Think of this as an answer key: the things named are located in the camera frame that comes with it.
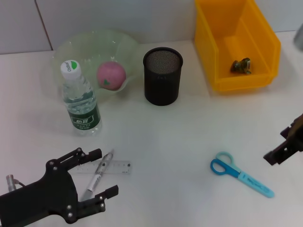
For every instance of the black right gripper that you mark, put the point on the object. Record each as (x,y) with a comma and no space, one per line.
(296,132)

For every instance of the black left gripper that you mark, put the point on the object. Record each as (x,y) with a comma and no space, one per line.
(47,198)

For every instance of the clear water bottle green label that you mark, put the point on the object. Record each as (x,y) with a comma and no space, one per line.
(81,106)

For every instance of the pink peach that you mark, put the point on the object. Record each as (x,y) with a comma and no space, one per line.
(111,74)

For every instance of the grey ballpoint pen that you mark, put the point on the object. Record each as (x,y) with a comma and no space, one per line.
(94,180)

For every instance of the clear plastic ruler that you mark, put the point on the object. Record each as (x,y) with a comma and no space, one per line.
(118,168)

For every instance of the blue pen in cup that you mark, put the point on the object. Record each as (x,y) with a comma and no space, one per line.
(255,183)

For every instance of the black mesh pen cup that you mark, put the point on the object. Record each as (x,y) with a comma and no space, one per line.
(162,80)

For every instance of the green glass fruit plate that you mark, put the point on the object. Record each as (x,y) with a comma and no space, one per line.
(94,47)

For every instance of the yellow plastic bin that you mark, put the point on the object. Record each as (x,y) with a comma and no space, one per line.
(220,35)

